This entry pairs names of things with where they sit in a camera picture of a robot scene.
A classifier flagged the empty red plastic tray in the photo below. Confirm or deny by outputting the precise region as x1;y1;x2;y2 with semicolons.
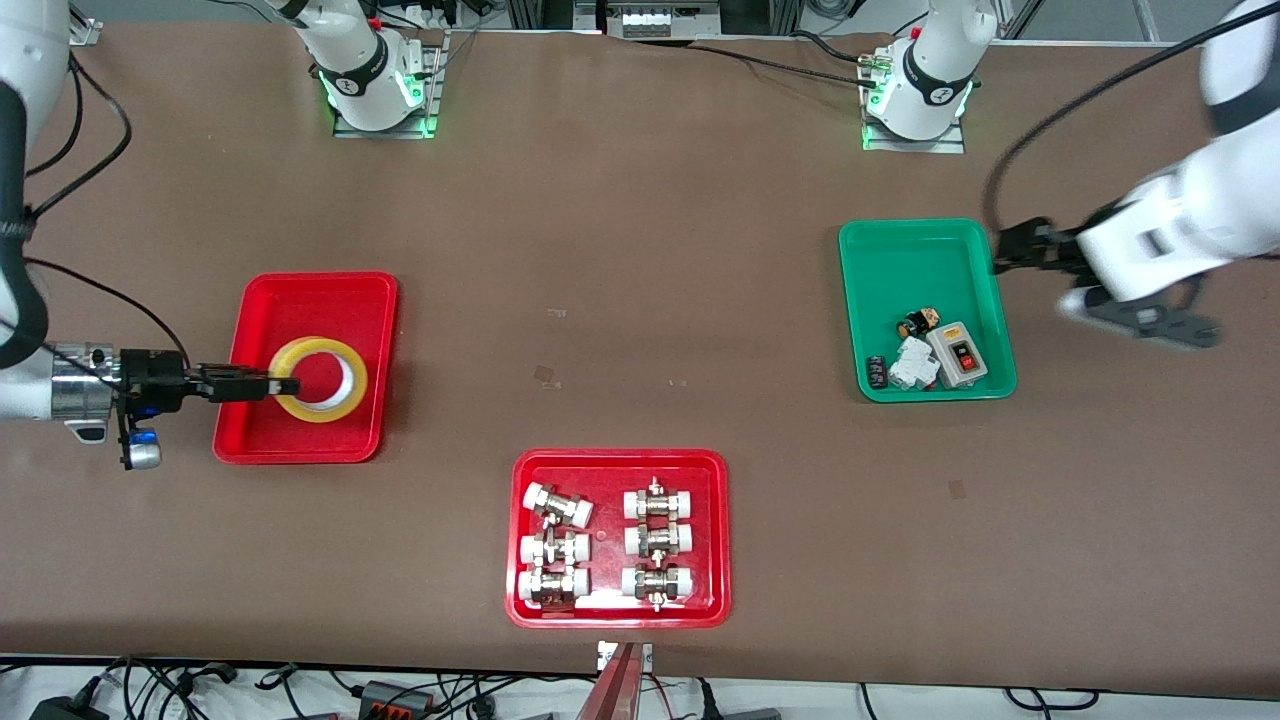
212;272;399;466

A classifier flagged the green plastic tray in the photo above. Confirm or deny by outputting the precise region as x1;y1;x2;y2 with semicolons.
838;218;1019;404

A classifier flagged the white circuit breaker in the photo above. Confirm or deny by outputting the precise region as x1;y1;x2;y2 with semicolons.
888;336;943;392

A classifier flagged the black floor cable bundle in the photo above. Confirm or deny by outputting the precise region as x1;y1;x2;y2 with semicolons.
95;655;601;720

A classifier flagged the grey connector box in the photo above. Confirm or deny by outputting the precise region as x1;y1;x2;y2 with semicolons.
358;680;437;717

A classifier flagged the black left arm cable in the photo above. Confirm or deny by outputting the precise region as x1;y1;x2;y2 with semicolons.
982;8;1251;239

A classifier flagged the silver table edge bracket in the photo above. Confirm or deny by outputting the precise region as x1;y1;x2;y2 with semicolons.
597;640;654;673

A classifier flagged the yellow packing tape roll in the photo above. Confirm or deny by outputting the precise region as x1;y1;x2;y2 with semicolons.
268;336;369;424

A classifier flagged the red tray holding valves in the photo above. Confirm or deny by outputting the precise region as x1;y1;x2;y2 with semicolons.
505;448;732;630

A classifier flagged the black power adapter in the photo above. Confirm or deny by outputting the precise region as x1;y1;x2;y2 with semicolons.
28;695;111;720

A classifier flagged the brass valve with white caps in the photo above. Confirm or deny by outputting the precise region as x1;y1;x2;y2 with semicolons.
621;562;696;612
519;530;591;567
624;520;695;559
522;482;595;529
623;477;696;521
517;566;591;609

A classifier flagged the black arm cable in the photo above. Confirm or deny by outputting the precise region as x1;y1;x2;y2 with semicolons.
982;8;1251;239
20;55;193;373

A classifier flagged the black cable across table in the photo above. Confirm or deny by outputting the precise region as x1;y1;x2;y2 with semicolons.
690;33;886;89

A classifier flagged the grey on-off switch box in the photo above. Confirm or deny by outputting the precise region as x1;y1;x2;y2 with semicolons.
925;321;989;389

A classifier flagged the red metal bar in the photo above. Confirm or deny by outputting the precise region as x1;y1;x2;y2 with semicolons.
575;642;646;720

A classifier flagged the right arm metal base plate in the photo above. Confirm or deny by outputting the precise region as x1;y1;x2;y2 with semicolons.
333;30;448;139

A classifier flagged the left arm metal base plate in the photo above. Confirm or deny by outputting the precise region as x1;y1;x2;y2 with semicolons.
862;110;967;154

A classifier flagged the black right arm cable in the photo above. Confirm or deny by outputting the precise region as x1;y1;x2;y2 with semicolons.
20;55;193;373

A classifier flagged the white power strip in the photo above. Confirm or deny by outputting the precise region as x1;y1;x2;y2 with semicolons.
600;0;723;41

